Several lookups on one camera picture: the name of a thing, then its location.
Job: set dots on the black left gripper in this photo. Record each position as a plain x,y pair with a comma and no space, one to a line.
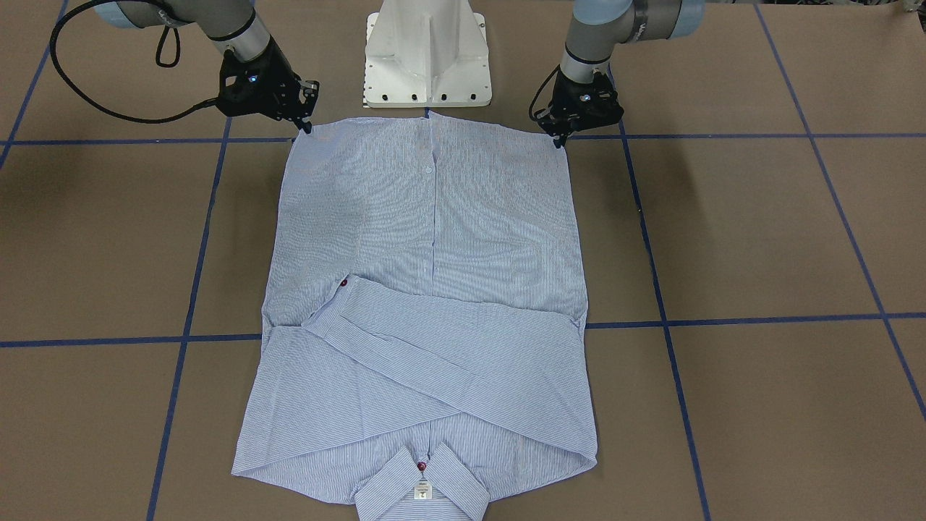
563,127

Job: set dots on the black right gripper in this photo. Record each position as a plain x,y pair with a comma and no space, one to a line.
281,85

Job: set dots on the blue striped button-up shirt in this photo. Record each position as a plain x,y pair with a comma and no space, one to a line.
422,350

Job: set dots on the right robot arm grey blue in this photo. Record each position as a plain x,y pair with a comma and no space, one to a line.
230,25

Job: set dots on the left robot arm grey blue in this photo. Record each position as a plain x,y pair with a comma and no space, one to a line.
597,27

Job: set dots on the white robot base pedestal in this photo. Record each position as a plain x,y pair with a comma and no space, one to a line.
426,54

